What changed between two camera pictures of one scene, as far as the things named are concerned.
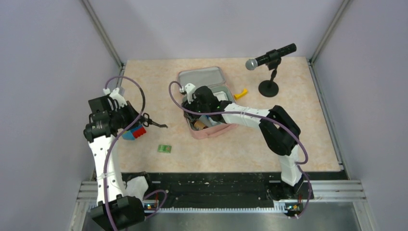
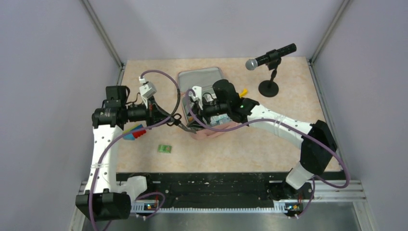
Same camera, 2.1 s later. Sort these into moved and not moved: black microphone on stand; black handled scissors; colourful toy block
Moved: black handled scissors
Not moved: colourful toy block; black microphone on stand
